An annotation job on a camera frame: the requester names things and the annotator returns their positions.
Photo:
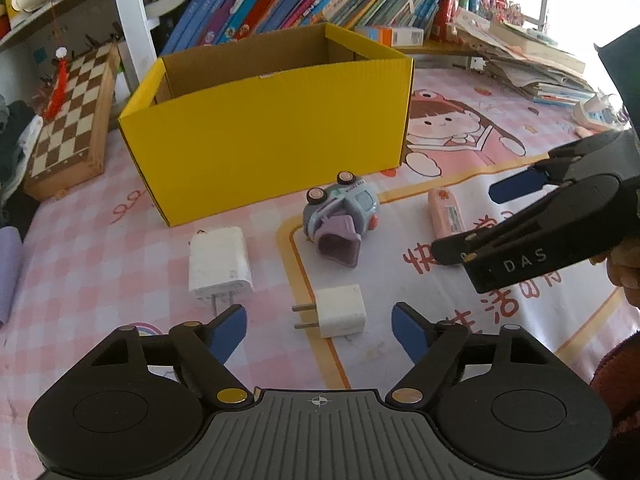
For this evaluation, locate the small white charger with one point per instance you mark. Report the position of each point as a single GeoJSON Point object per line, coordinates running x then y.
{"type": "Point", "coordinates": [340, 312]}

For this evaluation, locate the blue toy truck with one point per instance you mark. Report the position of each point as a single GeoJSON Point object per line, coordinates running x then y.
{"type": "Point", "coordinates": [337, 218]}

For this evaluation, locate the pink small case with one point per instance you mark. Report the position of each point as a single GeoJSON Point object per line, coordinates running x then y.
{"type": "Point", "coordinates": [445, 213]}

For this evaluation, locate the pile of clothes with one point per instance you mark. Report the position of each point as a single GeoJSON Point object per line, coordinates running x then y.
{"type": "Point", "coordinates": [20, 130]}

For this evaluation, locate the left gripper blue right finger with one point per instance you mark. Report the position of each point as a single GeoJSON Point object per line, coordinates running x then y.
{"type": "Point", "coordinates": [415, 333]}

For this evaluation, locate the white power strip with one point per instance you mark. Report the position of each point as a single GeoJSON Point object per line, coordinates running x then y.
{"type": "Point", "coordinates": [597, 115]}

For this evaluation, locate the row of books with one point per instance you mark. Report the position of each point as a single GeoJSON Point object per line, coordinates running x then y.
{"type": "Point", "coordinates": [215, 22]}

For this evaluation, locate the stack of papers and books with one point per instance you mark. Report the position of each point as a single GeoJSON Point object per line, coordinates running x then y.
{"type": "Point", "coordinates": [537, 71]}

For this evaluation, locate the wooden chess board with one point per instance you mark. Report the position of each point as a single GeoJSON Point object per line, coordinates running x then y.
{"type": "Point", "coordinates": [71, 146]}

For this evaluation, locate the red tassel ornament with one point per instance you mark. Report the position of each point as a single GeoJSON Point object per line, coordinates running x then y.
{"type": "Point", "coordinates": [59, 88]}

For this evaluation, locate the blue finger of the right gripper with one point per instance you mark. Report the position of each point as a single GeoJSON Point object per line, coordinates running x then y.
{"type": "Point", "coordinates": [523, 183]}

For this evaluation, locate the orange white medicine box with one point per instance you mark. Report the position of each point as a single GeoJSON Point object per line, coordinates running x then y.
{"type": "Point", "coordinates": [394, 37]}

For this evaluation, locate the white shelf unit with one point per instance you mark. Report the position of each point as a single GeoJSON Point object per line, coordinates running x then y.
{"type": "Point", "coordinates": [137, 26]}

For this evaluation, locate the pink cartoon table mat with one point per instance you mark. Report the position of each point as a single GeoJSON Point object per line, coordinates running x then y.
{"type": "Point", "coordinates": [101, 257]}

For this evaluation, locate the yellow cardboard box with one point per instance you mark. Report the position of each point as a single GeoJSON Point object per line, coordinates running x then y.
{"type": "Point", "coordinates": [220, 127]}

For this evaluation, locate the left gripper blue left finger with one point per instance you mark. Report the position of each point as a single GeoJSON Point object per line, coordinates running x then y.
{"type": "Point", "coordinates": [223, 334]}

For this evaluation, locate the large white charger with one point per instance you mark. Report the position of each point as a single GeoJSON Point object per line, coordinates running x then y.
{"type": "Point", "coordinates": [219, 267]}

